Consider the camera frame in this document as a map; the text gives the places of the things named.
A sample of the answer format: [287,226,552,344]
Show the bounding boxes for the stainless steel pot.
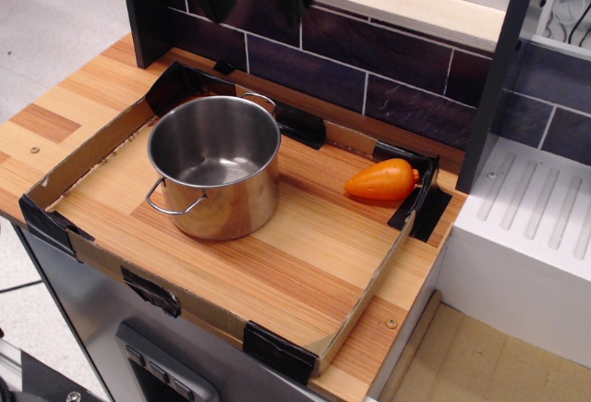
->
[146,92,282,240]

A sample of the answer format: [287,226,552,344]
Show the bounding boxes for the orange plastic lid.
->
[184,94,209,102]

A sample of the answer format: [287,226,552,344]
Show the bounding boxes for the light wooden shelf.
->
[313,0,505,52]

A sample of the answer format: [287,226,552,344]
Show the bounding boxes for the orange plastic toy carrot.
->
[344,158,419,201]

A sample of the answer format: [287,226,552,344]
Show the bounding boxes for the white ridged drainboard sink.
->
[438,139,590,366]

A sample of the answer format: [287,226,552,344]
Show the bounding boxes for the grey oven control panel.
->
[116,323,221,402]

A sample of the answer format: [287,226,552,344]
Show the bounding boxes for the dark grey left post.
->
[126,0,173,69]

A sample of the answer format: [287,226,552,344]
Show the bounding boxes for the dark grey post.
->
[456,0,541,193]
[126,0,173,69]

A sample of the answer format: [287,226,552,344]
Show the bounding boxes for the dark grey right post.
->
[456,0,541,193]

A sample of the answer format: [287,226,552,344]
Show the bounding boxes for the white cables in background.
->
[537,0,591,47]

